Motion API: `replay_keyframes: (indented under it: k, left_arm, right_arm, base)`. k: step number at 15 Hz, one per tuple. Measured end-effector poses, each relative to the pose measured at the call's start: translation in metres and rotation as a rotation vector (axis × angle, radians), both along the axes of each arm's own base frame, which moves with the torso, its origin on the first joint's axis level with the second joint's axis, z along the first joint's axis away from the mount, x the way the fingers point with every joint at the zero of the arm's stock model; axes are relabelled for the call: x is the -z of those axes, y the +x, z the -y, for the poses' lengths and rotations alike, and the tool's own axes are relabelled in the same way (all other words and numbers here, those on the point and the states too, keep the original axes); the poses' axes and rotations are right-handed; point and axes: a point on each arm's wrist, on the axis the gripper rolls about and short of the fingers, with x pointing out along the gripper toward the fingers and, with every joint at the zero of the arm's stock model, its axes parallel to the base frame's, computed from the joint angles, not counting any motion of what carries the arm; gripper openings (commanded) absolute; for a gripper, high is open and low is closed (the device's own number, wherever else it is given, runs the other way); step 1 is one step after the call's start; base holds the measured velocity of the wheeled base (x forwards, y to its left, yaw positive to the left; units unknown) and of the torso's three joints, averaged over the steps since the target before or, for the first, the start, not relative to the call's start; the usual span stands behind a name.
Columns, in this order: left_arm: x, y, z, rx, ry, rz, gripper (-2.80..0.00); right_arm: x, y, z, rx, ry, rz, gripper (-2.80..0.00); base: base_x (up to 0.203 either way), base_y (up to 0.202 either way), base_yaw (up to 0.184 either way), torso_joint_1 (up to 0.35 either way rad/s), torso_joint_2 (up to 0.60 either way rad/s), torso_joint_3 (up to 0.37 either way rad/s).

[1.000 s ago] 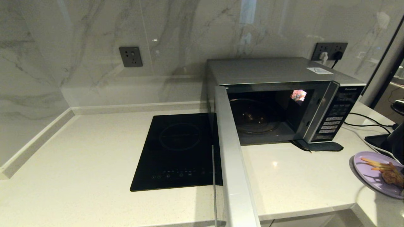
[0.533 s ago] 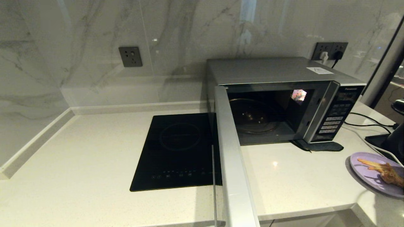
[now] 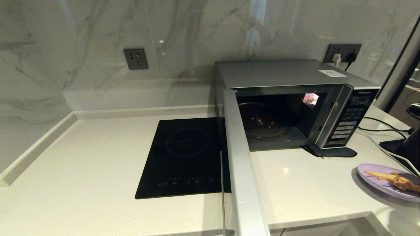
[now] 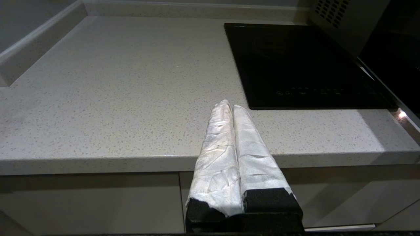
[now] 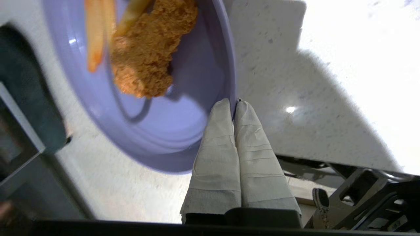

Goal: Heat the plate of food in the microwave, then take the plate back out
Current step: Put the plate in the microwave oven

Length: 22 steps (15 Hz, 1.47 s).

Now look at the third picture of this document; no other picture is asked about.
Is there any black glass microwave door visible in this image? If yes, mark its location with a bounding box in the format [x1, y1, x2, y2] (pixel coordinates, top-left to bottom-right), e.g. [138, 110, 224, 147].
[220, 89, 271, 236]

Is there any purple plate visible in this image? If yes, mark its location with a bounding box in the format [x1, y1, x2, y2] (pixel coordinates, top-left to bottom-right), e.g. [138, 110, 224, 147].
[357, 163, 420, 203]

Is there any silver microwave oven body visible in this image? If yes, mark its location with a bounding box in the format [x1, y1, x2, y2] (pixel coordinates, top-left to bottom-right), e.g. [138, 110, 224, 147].
[214, 59, 382, 152]

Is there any white paper sheet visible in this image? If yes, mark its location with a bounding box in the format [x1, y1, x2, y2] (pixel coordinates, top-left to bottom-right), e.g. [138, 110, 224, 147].
[318, 69, 347, 78]

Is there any black mat under microwave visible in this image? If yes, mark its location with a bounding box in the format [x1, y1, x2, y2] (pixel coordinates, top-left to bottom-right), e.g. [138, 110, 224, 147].
[304, 144, 358, 158]

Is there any black induction cooktop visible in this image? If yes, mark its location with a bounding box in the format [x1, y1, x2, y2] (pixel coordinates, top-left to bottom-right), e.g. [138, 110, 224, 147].
[135, 117, 232, 199]

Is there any black plug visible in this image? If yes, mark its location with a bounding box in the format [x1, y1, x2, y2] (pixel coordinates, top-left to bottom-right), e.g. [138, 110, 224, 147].
[345, 52, 357, 71]

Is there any long french fry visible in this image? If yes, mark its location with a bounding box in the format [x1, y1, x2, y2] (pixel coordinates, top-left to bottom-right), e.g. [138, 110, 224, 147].
[364, 170, 397, 178]

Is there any black stand with base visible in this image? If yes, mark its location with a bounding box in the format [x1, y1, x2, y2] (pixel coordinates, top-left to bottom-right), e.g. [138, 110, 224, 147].
[379, 126, 420, 164]

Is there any dark round background object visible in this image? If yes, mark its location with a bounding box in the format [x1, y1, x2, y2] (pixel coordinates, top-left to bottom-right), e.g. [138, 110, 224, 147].
[407, 103, 420, 119]

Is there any fried chicken piece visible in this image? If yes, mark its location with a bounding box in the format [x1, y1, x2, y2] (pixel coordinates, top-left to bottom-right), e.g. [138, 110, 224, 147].
[392, 175, 420, 194]

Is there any grey single wall socket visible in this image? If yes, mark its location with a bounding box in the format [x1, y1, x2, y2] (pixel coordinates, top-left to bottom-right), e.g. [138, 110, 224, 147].
[123, 49, 148, 70]

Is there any grey double wall socket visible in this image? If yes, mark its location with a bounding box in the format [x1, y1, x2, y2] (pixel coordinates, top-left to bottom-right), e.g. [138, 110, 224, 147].
[324, 44, 362, 64]

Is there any black power cable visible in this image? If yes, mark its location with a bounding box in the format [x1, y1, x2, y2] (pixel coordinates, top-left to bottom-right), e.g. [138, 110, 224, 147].
[358, 117, 414, 135]

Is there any dark door frame post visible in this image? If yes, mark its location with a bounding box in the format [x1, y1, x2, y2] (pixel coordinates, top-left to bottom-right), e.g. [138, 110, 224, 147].
[374, 16, 420, 112]

